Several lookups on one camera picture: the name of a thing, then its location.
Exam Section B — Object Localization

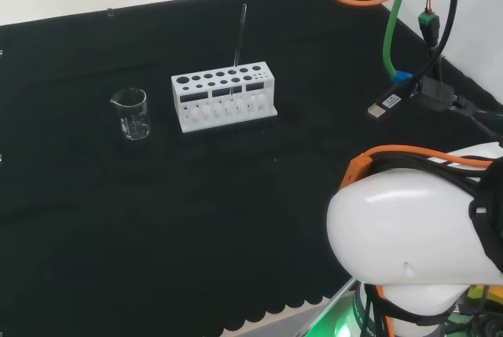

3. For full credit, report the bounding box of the clear glass rod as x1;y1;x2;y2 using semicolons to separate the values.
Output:
229;2;248;99

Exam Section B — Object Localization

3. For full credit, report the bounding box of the white test tube rack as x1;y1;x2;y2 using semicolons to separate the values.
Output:
171;60;279;134

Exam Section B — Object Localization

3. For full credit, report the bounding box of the clear glass beaker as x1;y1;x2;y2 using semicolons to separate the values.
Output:
109;87;152;141

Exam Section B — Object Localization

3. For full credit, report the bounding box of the black bench cloth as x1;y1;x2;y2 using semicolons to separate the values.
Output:
0;0;503;337

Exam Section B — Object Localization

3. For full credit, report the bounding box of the black adapter hub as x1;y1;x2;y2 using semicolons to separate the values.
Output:
416;75;472;112

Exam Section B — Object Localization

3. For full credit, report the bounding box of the green terminal connector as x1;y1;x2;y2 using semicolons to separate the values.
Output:
417;9;440;48

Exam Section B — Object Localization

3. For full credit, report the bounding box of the yellow stop button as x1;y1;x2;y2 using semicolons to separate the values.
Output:
467;284;503;303

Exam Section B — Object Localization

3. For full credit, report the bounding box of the black USB plug cable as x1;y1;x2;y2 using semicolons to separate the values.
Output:
367;81;417;120

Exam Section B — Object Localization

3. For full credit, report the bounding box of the green cable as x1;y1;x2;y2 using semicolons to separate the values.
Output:
383;0;417;79

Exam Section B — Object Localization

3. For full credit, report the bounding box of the clear base plate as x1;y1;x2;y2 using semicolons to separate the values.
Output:
219;277;366;337

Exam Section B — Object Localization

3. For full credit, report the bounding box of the thick black cable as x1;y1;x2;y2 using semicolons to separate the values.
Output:
430;0;461;79

